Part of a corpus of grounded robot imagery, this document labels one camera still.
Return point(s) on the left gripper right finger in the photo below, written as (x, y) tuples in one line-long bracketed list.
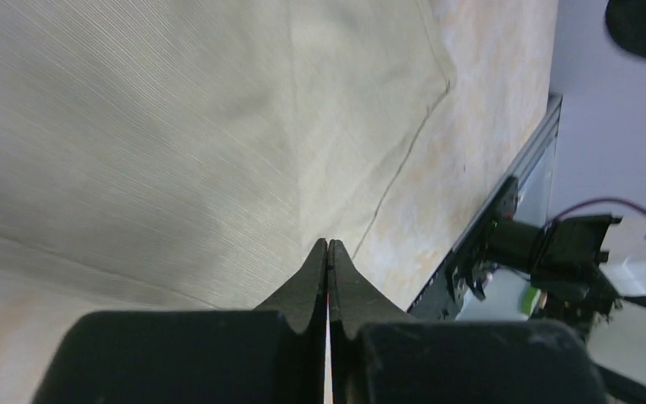
[(381, 354)]

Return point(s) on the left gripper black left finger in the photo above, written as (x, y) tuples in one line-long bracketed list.
[(274, 353)]

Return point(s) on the beige cloth napkin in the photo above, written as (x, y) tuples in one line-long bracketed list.
[(180, 153)]

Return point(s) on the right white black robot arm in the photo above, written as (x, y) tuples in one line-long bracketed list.
[(592, 254)]

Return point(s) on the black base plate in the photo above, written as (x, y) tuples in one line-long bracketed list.
[(442, 296)]

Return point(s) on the aluminium frame rail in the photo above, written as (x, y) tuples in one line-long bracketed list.
[(618, 347)]

